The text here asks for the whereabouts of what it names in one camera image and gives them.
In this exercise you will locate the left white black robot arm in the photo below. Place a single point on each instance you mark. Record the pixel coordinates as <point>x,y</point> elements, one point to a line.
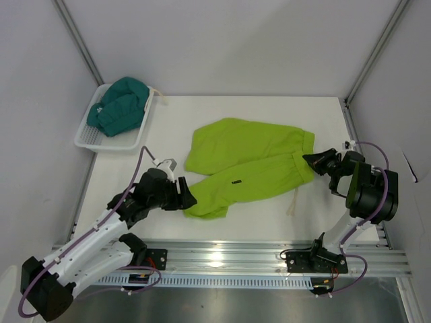
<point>52,284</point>

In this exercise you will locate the white plastic basket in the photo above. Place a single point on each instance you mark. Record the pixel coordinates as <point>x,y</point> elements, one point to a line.
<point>91,138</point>

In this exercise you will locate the aluminium mounting rail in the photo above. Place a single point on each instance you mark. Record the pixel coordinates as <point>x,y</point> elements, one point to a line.
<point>217,257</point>

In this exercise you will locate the right aluminium frame post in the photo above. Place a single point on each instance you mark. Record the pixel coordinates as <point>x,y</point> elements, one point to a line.
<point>377,50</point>

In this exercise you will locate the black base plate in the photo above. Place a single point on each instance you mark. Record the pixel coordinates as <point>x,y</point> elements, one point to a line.
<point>155,258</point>
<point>308,261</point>

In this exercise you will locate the white slotted cable duct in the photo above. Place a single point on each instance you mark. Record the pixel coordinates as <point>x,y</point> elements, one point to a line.
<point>124,279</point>

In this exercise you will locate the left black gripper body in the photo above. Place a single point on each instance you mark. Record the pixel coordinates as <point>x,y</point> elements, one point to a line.
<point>168,199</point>

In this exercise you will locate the teal green shorts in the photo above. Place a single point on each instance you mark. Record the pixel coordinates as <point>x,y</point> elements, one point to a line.
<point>121,108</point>

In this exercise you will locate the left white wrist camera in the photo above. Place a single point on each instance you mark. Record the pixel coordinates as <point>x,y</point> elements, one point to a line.
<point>168,166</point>

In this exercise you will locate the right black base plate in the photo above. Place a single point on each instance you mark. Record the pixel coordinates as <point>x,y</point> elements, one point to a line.
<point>308,261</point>

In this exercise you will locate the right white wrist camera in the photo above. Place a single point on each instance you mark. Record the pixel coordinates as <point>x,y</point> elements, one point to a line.
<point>349,145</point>

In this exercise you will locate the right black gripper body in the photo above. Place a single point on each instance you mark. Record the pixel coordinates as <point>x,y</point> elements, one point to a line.
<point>337,171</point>

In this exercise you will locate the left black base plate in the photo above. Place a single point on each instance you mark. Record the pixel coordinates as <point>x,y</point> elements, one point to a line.
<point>155,258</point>

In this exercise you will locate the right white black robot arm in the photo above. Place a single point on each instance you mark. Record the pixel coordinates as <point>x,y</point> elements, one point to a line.
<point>370,193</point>

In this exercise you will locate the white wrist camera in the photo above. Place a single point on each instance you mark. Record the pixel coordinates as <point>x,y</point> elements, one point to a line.
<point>349,145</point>
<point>168,166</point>

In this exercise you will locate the lime green shorts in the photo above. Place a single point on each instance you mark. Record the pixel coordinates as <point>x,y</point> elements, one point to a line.
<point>245,161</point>

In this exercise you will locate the aluminium frame post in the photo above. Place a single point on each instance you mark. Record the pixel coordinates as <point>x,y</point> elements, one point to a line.
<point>78,40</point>
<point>377,50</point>

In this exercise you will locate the left aluminium frame post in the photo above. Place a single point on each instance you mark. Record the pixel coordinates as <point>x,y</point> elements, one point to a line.
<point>78,40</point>

